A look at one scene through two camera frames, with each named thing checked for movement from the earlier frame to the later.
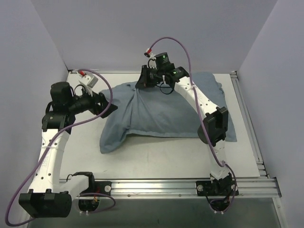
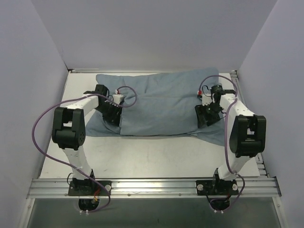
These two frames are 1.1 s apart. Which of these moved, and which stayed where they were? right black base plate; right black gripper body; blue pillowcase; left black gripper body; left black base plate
Moved: blue pillowcase; left black gripper body; right black gripper body
Stayed: right black base plate; left black base plate
